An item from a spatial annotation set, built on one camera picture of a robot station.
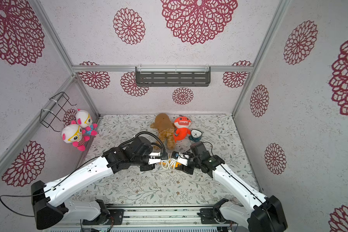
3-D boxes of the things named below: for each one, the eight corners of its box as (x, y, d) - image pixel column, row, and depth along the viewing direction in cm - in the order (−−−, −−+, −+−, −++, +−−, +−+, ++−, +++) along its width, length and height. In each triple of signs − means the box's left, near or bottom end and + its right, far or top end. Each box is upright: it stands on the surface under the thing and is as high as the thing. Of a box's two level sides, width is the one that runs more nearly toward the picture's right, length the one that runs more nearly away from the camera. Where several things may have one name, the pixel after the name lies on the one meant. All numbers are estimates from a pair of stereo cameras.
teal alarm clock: (187, 140, 107) (188, 136, 103) (191, 132, 112) (192, 128, 108) (198, 144, 105) (199, 140, 101) (202, 135, 110) (203, 131, 106)
